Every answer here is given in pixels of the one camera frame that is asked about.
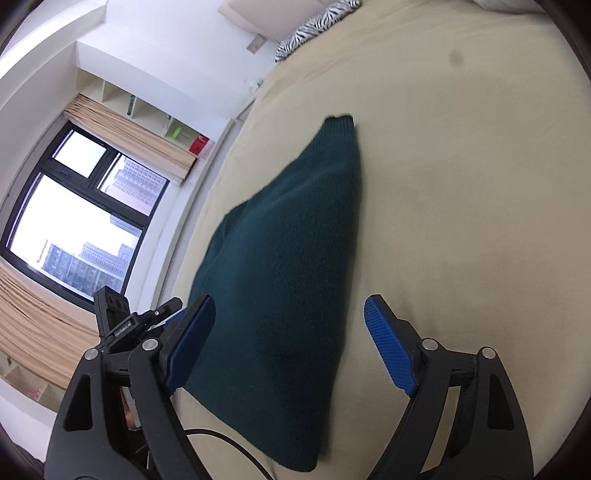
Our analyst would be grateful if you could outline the bed with beige sheet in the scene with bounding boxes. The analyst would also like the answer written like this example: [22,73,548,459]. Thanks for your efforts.
[161,0,591,480]

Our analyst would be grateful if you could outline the white wall shelf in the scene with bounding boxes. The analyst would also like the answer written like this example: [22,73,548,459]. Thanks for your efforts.
[76,69,213,160]

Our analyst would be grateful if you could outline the cream upholstered headboard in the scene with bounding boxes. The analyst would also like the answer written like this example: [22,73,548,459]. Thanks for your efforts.
[217,0,333,35]

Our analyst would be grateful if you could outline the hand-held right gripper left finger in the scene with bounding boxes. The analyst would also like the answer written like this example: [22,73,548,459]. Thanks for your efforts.
[44,294,217,480]

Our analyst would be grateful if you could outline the white pillow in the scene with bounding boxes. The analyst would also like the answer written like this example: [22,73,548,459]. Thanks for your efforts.
[471,0,546,12]

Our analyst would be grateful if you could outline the black framed window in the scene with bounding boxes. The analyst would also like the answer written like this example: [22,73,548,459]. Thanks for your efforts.
[0,121,171,312]

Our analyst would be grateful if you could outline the dark green knit sweater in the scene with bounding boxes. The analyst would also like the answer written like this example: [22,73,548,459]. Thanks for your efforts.
[185,115,363,474]

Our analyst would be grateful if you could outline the black cable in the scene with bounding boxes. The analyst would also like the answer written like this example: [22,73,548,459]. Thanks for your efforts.
[185,429,273,480]

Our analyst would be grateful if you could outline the beige curtain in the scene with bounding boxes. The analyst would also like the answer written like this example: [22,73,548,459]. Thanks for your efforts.
[0,263,100,391]
[62,93,195,182]

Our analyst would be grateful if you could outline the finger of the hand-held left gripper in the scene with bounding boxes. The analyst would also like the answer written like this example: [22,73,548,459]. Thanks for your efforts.
[139,298,185,329]

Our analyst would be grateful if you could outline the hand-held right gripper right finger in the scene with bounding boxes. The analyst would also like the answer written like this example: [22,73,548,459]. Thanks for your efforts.
[364,295,536,480]

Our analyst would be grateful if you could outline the zebra print pillow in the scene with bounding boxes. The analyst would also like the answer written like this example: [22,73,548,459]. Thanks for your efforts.
[274,0,362,63]

